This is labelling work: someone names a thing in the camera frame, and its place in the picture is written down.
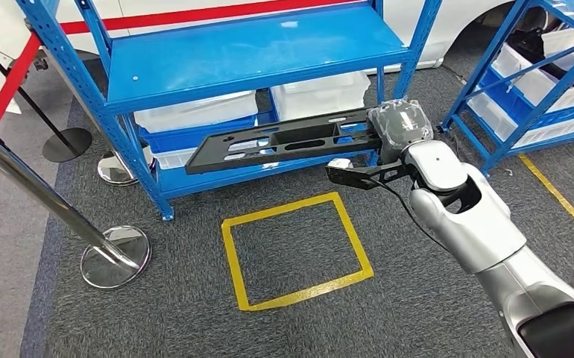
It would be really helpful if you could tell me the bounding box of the large blue metal shelf rack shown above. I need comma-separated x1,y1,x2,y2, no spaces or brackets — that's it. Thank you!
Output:
14,0,444,222

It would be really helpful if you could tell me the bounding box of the black camera cable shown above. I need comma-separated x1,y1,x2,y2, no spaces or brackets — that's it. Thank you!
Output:
370,178,449,251

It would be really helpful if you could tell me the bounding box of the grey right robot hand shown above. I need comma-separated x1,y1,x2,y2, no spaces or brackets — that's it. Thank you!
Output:
367,98,435,166

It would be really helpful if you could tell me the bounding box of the black plastic part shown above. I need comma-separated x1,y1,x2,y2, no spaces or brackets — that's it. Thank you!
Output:
506,29,574,87

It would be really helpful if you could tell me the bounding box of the red barrier belt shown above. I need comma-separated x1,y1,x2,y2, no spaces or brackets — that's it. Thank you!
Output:
0,31,42,133

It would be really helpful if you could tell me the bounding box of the white plastic crate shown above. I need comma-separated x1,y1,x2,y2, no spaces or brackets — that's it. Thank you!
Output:
133,90,259,134
269,70,372,122
491,42,574,112
467,91,574,149
541,27,574,75
154,147,199,171

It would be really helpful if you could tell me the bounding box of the yellow floor tape square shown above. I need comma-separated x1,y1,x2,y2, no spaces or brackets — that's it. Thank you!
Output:
517,138,574,220
221,191,375,313

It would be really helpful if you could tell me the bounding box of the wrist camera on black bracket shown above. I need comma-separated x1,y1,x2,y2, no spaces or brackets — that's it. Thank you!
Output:
325,157,411,192

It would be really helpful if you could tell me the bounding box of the blue wheeled shelf rack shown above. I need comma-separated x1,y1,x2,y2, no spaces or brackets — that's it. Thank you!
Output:
440,0,574,174

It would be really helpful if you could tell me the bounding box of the black license plate frame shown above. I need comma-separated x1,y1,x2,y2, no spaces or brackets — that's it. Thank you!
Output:
184,107,384,176

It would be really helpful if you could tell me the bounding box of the black stanchion with round base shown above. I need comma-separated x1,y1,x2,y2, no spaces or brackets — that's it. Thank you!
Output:
0,12,93,164

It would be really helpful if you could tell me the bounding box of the white car with red stripe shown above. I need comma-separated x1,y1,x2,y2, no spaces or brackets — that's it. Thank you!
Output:
0,0,530,115

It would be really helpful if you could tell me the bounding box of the chrome stanchion with round base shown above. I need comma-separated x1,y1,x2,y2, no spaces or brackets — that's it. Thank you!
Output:
0,121,152,290
96,143,154,188

